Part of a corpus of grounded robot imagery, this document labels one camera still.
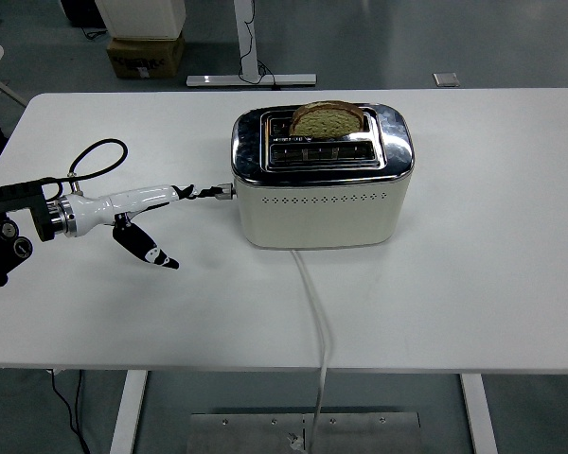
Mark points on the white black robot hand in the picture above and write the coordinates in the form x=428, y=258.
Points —
x=99, y=205

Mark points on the grey toaster lever knob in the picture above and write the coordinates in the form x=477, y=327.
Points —
x=227, y=190

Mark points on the cream and chrome toaster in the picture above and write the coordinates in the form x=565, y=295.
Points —
x=312, y=222

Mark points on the brown bread slice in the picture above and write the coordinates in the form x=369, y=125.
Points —
x=326, y=122

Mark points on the brown cardboard box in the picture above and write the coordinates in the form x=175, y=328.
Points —
x=144, y=59

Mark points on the white container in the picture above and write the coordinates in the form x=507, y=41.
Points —
x=142, y=16

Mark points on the black box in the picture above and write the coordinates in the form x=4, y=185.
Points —
x=80, y=12

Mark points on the white table leg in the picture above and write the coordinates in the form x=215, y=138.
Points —
x=478, y=416
x=128, y=416

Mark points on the white desk leg with foot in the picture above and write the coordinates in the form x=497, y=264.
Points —
x=240, y=38

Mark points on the grey metal plate with screws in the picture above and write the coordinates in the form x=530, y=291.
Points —
x=369, y=435

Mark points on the grey floor socket plate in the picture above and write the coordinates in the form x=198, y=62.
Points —
x=446, y=79

